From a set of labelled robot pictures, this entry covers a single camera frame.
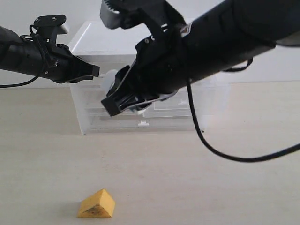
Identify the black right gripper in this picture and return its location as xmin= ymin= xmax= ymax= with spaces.
xmin=101 ymin=35 xmax=190 ymax=116

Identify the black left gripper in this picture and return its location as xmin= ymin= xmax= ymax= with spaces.
xmin=46 ymin=44 xmax=100 ymax=83

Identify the white bottle teal label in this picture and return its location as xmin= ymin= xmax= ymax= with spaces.
xmin=100 ymin=69 xmax=118 ymax=93

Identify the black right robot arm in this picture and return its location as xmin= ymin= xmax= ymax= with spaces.
xmin=102 ymin=0 xmax=300 ymax=116

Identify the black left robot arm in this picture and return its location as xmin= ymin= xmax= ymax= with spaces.
xmin=0 ymin=27 xmax=100 ymax=83

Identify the middle clear wide drawer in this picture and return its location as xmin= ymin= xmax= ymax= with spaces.
xmin=80 ymin=89 xmax=106 ymax=109

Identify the clear wide drawer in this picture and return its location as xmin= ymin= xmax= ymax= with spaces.
xmin=80 ymin=89 xmax=106 ymax=109
xmin=87 ymin=113 xmax=194 ymax=130

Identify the bottom clear wide drawer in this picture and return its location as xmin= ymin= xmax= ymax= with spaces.
xmin=87 ymin=113 xmax=194 ymax=130

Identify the white plastic drawer cabinet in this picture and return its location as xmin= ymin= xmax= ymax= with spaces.
xmin=67 ymin=20 xmax=229 ymax=136

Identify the yellow triangular wedge block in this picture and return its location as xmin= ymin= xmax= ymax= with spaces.
xmin=76 ymin=189 xmax=116 ymax=218

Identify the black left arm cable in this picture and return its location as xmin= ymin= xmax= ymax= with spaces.
xmin=0 ymin=75 xmax=39 ymax=88

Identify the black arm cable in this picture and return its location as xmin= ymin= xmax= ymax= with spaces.
xmin=186 ymin=58 xmax=300 ymax=163
xmin=0 ymin=75 xmax=39 ymax=88

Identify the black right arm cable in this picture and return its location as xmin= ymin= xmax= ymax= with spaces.
xmin=186 ymin=58 xmax=300 ymax=163

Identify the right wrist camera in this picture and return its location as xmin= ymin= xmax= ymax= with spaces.
xmin=100 ymin=0 xmax=187 ymax=38

